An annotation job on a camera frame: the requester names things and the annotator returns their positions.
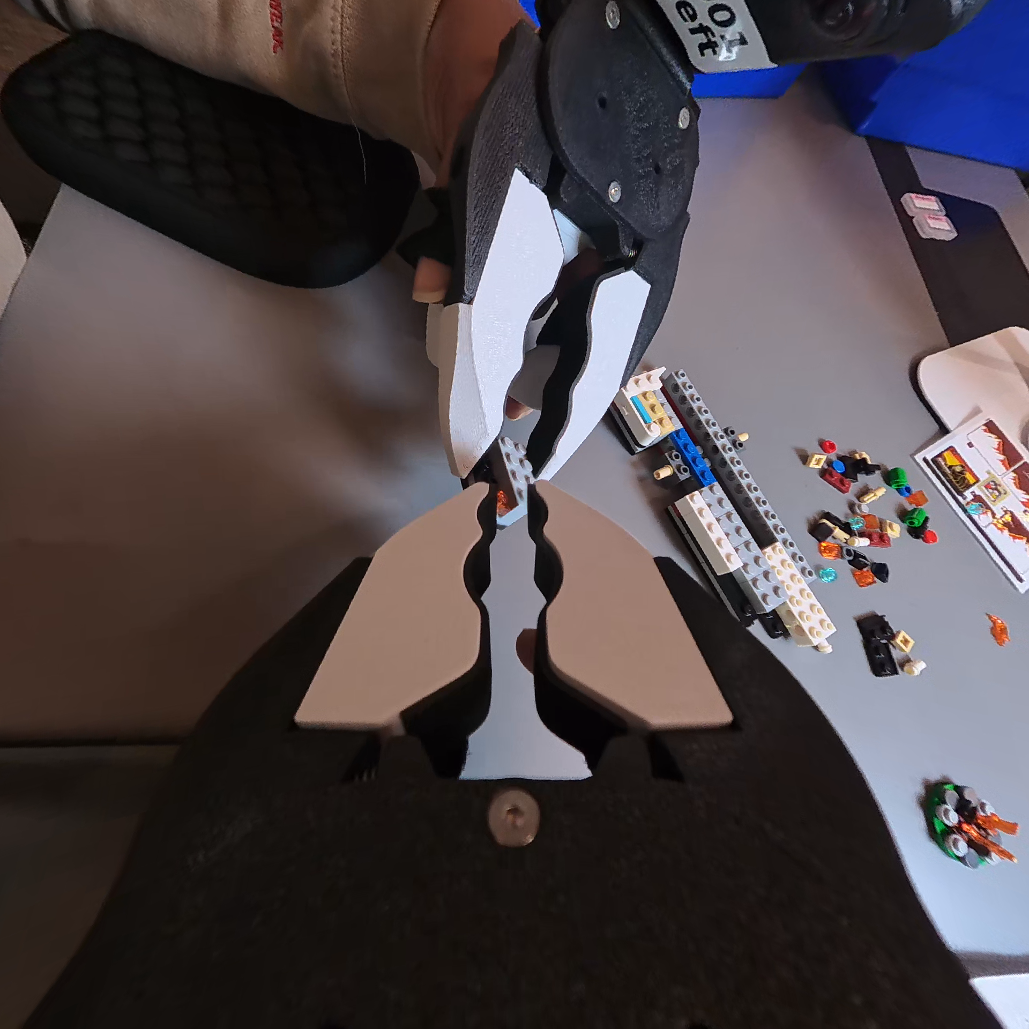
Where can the green round lego campfire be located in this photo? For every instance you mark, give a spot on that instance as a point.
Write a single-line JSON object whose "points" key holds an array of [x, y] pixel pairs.
{"points": [[961, 828]]}

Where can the black mesh armrest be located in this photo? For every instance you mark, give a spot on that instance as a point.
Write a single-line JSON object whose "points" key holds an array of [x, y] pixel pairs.
{"points": [[201, 161]]}

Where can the printed white paper bag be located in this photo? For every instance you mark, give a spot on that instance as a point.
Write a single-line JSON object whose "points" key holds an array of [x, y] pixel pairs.
{"points": [[1005, 1005]]}

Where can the orange lego flame piece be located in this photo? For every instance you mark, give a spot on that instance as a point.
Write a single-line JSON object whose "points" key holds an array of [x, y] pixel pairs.
{"points": [[999, 629]]}

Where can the person's left forearm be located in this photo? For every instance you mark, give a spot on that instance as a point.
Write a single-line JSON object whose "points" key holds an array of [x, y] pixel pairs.
{"points": [[281, 48]]}

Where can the long grey lego build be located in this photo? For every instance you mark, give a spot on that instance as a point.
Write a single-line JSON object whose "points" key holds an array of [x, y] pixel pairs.
{"points": [[707, 526]]}

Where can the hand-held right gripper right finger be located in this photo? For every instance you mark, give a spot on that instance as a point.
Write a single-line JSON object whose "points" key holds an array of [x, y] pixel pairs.
{"points": [[635, 635]]}

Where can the small grey lego assembly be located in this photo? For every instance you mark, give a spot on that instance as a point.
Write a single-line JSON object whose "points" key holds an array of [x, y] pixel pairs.
{"points": [[514, 470]]}

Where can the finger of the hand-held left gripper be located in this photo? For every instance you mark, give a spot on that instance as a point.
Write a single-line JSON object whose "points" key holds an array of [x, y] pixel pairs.
{"points": [[490, 321], [615, 338]]}

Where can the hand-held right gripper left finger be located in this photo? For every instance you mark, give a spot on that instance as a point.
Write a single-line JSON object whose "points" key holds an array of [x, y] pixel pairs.
{"points": [[402, 627]]}

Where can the lego sticker sheet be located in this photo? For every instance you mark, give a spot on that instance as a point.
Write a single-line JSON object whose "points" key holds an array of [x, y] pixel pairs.
{"points": [[973, 482]]}

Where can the transparent orange lego piece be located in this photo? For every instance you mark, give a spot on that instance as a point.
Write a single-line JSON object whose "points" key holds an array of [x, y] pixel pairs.
{"points": [[504, 502]]}

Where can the person's left hand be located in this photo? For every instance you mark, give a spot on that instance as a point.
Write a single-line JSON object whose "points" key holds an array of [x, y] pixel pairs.
{"points": [[466, 64]]}

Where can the pile of lego pieces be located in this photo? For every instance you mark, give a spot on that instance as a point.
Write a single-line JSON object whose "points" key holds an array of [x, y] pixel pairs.
{"points": [[836, 480]]}

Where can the white book stand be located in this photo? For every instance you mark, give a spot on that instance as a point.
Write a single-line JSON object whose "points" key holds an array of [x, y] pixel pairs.
{"points": [[981, 378]]}

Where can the person's right hand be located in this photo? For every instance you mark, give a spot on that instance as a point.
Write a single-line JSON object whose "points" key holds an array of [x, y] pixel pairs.
{"points": [[528, 647]]}

